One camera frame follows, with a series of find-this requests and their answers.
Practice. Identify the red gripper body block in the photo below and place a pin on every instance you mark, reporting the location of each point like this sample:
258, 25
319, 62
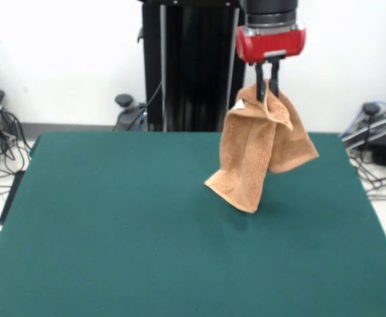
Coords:
272, 41

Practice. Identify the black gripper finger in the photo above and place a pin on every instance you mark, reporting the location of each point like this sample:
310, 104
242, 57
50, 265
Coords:
275, 79
260, 82

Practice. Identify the brown terry towel with label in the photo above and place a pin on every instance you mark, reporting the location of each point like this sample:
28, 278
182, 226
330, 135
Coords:
246, 158

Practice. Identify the dark green table cloth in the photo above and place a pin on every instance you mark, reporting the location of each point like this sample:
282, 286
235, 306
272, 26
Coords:
80, 231

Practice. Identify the long black floor bar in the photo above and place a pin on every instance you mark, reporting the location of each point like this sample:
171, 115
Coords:
13, 198

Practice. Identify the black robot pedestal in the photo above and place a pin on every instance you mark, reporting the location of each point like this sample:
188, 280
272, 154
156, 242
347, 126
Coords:
193, 82

